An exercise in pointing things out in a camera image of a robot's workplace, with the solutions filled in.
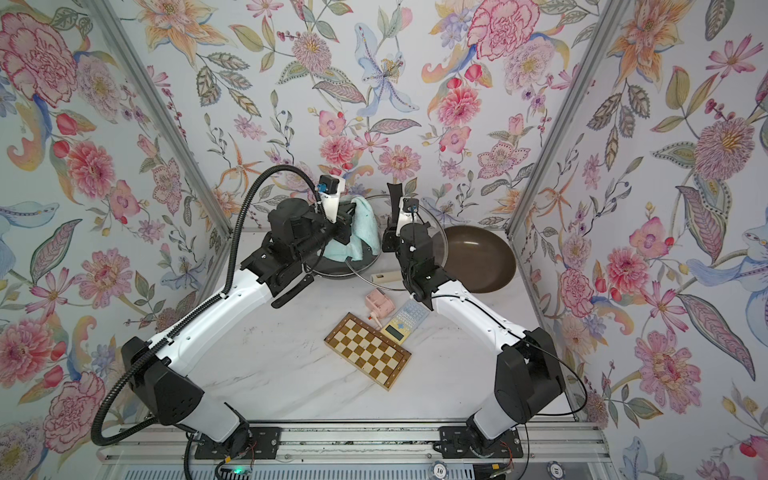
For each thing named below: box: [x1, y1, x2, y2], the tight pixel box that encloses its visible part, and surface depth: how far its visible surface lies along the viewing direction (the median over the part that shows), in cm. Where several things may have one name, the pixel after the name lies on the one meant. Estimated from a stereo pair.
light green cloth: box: [320, 197, 381, 261], surface depth 69 cm
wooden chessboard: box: [324, 312, 412, 391], surface depth 89 cm
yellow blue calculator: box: [381, 299, 431, 345], surface depth 97 cm
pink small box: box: [365, 288, 396, 319], surface depth 97 cm
